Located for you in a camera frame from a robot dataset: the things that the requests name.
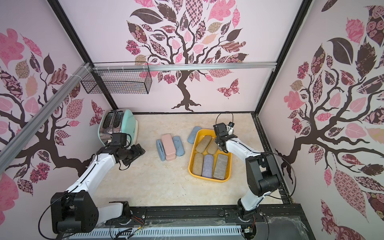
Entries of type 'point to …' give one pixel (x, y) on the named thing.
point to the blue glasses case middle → (179, 147)
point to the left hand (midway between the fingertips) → (140, 157)
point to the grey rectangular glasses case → (220, 170)
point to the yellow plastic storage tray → (199, 135)
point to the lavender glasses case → (207, 168)
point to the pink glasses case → (169, 147)
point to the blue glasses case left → (161, 150)
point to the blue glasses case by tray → (191, 137)
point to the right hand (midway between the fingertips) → (224, 137)
